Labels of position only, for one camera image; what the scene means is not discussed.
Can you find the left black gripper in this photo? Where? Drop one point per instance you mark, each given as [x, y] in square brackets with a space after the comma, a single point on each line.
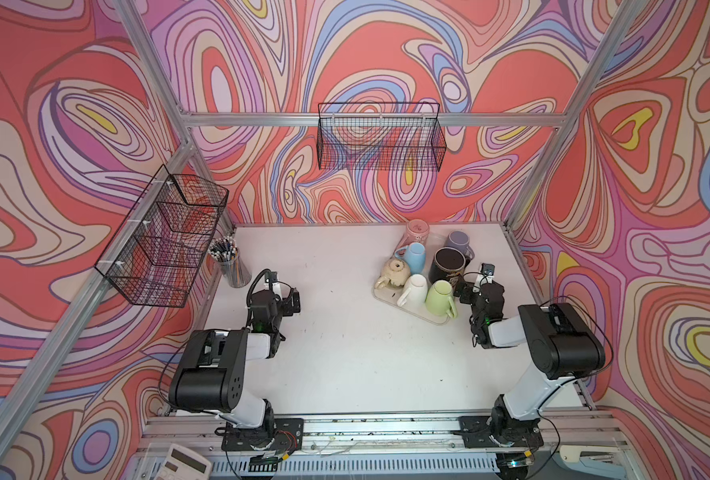
[289, 301]

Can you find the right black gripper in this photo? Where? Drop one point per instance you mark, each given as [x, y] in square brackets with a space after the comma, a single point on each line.
[472, 291]

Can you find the black mug red inside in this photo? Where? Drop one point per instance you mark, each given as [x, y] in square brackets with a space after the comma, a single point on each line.
[448, 264]

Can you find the beige serving tray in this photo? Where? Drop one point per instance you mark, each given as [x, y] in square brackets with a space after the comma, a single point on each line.
[390, 294]

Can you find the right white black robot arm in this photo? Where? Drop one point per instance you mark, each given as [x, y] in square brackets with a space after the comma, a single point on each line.
[562, 349]

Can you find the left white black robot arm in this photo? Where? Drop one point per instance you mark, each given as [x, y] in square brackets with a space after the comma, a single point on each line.
[210, 376]

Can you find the light green mug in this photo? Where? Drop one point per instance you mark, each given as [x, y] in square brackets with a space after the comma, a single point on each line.
[440, 300]

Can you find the purple mug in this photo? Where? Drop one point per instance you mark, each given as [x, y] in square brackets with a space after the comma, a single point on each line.
[460, 241]

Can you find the white mug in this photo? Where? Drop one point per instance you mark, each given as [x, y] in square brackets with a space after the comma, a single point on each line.
[414, 292]

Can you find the light blue mug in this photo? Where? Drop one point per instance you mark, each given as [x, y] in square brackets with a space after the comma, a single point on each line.
[414, 255]

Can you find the pink mug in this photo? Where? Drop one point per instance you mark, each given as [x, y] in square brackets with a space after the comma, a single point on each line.
[417, 231]

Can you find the metal cup of pens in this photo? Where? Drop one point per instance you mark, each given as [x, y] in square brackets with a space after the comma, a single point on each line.
[226, 254]

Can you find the beige teapot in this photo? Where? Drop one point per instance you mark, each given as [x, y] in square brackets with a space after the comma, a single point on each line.
[394, 273]

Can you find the white calculator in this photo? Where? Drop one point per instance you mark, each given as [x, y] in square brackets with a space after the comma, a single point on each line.
[182, 463]

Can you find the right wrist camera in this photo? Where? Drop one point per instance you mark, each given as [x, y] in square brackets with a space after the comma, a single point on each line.
[485, 275]

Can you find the left black wire basket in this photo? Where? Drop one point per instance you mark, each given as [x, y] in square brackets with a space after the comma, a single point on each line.
[171, 228]

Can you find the black wire basket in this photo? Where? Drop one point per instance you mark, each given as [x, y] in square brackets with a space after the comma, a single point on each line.
[380, 136]
[171, 228]

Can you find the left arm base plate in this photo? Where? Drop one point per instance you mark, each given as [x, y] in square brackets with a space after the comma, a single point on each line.
[278, 435]

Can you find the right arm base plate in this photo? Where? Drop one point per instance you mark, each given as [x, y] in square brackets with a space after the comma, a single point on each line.
[502, 432]

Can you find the back black wire basket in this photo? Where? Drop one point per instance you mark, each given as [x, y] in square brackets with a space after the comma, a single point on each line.
[380, 136]

